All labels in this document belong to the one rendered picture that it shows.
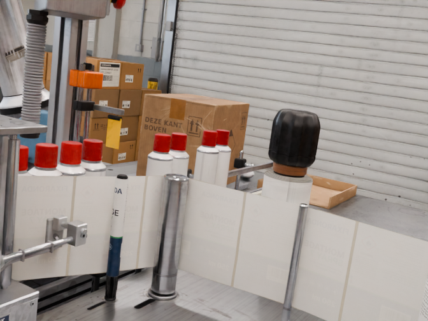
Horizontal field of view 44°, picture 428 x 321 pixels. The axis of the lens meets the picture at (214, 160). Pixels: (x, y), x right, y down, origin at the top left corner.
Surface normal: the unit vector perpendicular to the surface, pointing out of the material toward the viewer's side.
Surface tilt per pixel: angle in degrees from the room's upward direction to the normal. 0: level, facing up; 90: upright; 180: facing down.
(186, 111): 90
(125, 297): 0
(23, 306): 90
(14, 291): 0
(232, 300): 0
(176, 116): 90
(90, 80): 90
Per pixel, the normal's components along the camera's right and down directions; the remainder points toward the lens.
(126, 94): 0.88, 0.17
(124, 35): -0.47, 0.10
